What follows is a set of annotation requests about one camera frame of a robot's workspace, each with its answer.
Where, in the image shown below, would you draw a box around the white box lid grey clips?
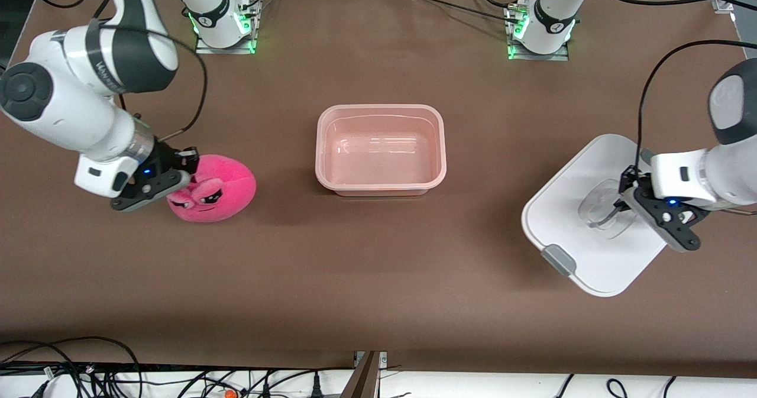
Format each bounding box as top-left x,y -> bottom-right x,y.
522,134 -> 672,297

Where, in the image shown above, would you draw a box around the pink plush toy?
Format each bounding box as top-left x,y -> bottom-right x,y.
167,154 -> 257,224

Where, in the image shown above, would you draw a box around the pink plastic storage box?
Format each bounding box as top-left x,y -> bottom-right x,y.
315,104 -> 447,197

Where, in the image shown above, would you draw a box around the white lower shelf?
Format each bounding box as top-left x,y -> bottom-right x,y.
0,367 -> 757,398

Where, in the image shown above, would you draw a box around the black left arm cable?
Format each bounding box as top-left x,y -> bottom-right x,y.
593,0 -> 757,171

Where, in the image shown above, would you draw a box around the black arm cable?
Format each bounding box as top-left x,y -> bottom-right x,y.
593,0 -> 757,171
95,22 -> 209,144

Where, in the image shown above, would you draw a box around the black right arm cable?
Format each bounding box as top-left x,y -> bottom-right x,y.
95,22 -> 209,144

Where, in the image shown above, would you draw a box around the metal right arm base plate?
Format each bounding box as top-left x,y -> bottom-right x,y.
194,0 -> 262,55

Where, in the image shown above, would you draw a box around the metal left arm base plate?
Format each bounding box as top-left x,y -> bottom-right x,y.
504,2 -> 572,62

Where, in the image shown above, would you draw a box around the black looped floor cable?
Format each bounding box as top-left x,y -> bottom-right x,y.
0,336 -> 144,398

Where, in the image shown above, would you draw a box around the black table cable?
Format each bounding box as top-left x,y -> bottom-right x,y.
405,0 -> 528,27

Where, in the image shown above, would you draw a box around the aluminium profile post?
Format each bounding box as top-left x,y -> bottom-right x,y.
340,351 -> 389,398

